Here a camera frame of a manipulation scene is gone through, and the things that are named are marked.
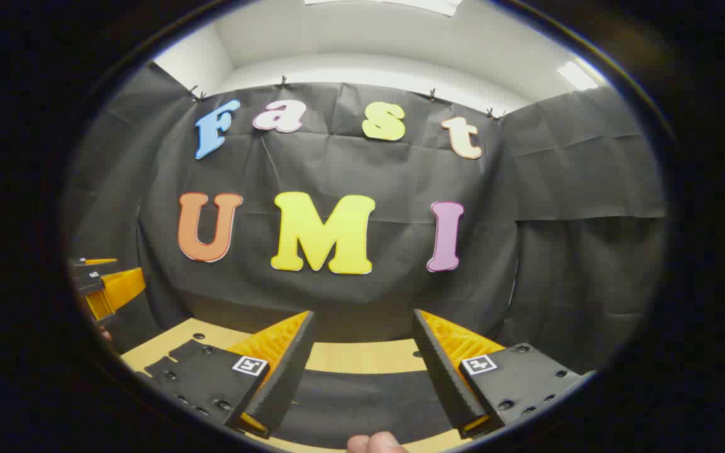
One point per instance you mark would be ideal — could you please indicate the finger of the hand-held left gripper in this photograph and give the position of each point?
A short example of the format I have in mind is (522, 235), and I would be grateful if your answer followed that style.
(82, 262)
(117, 289)

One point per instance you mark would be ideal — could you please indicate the rectangular ceiling light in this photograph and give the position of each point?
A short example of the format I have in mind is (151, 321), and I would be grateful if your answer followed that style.
(576, 77)
(400, 5)

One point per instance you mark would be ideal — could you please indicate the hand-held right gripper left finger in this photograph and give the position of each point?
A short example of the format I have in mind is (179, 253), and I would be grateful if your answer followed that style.
(290, 371)

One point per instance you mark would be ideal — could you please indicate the black backdrop cloth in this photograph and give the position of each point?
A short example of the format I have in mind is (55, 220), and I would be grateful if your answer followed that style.
(337, 170)

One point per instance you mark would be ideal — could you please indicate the dark grey jeans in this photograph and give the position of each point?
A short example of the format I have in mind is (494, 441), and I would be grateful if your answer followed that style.
(362, 402)

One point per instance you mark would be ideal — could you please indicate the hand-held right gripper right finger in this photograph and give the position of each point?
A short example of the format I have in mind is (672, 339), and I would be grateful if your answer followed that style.
(439, 371)

